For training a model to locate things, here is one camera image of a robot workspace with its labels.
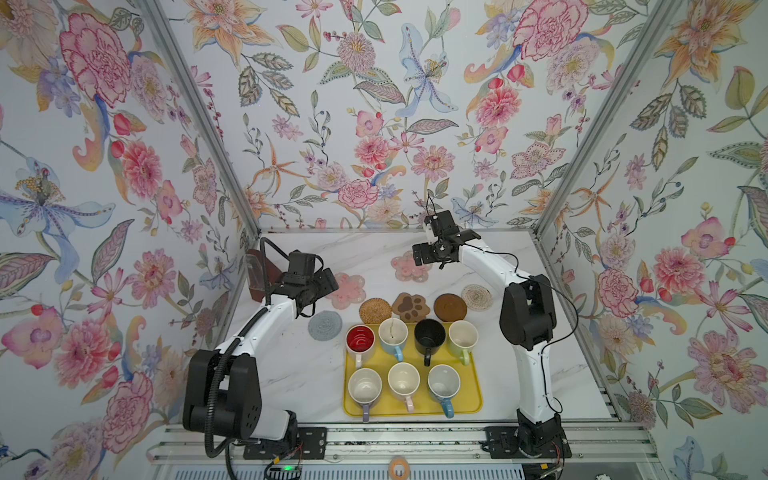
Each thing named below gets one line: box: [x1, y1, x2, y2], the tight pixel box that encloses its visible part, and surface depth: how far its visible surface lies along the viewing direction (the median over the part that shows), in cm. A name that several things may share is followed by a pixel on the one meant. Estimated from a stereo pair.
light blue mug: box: [378, 317, 409, 362], surface depth 87 cm
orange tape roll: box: [388, 456, 411, 480], surface depth 72 cm
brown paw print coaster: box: [392, 292, 430, 323], surface depth 101 cm
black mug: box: [414, 318, 446, 367], surface depth 86 cm
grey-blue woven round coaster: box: [308, 310, 343, 342], surface depth 97 cm
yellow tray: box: [344, 323, 483, 416], surface depth 81 cm
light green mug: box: [448, 320, 479, 366], surface depth 85 cm
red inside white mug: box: [345, 324, 376, 369], surface depth 86 cm
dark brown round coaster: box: [433, 293, 468, 322], surface depth 100 cm
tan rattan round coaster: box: [359, 297, 392, 325], surface depth 100 cm
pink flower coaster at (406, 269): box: [391, 250, 433, 283], surface depth 111 cm
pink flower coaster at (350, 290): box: [325, 272, 367, 310], surface depth 106 cm
